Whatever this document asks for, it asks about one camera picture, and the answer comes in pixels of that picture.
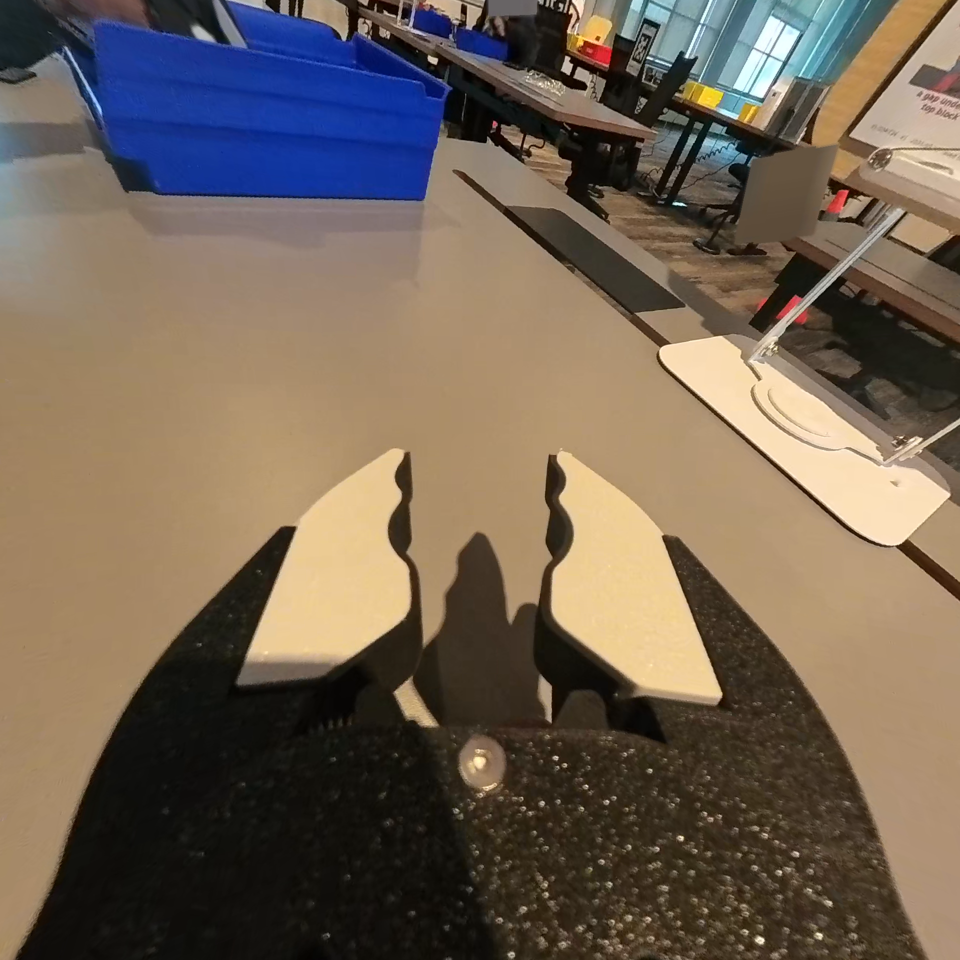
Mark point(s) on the yellow and red bins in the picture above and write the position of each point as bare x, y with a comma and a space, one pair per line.
592, 37

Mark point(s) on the clear plastic box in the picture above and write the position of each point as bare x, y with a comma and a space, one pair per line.
791, 105

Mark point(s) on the white lamp stand base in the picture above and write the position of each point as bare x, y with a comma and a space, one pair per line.
802, 442

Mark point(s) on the instruction poster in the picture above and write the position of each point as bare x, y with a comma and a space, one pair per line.
919, 82

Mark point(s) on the printed tag board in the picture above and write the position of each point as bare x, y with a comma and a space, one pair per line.
647, 46

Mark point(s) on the grey divider panel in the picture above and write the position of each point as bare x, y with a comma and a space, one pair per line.
787, 195

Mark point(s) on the yellow plastic bin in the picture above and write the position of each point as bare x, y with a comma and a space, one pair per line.
750, 112
701, 93

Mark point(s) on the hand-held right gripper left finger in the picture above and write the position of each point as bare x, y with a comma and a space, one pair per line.
330, 592

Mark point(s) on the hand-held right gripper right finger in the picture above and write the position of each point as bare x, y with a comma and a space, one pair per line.
622, 607

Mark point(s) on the long dark wooden table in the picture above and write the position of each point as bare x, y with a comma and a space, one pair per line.
570, 105

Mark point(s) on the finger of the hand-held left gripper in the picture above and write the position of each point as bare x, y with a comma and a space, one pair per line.
217, 24

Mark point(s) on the large blue plastic bin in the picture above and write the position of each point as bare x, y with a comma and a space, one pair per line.
262, 142

